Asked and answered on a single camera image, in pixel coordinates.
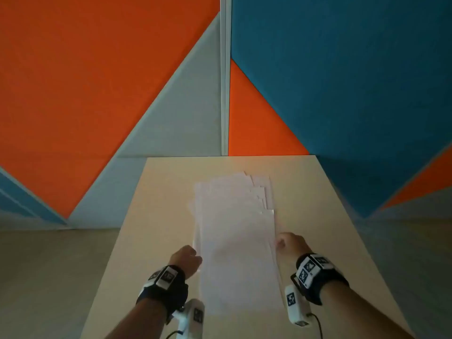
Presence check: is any person's left hand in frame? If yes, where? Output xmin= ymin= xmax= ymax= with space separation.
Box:
xmin=168 ymin=245 xmax=203 ymax=280

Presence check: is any person's right hand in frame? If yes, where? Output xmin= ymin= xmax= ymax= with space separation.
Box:
xmin=275 ymin=232 xmax=313 ymax=261

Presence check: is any pile of white paper sheets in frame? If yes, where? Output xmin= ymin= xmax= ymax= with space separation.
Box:
xmin=188 ymin=172 xmax=284 ymax=317

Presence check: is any person's left forearm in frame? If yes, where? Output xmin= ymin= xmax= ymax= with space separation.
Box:
xmin=105 ymin=298 xmax=169 ymax=339

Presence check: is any person's right forearm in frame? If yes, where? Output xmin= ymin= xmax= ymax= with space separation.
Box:
xmin=319 ymin=280 xmax=416 ymax=339

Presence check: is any black wrist strap with markers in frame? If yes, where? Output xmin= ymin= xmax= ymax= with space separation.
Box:
xmin=290 ymin=253 xmax=350 ymax=306
xmin=136 ymin=265 xmax=189 ymax=321

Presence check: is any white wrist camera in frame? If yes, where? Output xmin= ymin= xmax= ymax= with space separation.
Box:
xmin=284 ymin=285 xmax=313 ymax=327
xmin=172 ymin=299 xmax=206 ymax=339

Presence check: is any grey partition post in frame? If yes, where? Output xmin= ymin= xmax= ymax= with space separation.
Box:
xmin=220 ymin=0 xmax=233 ymax=157

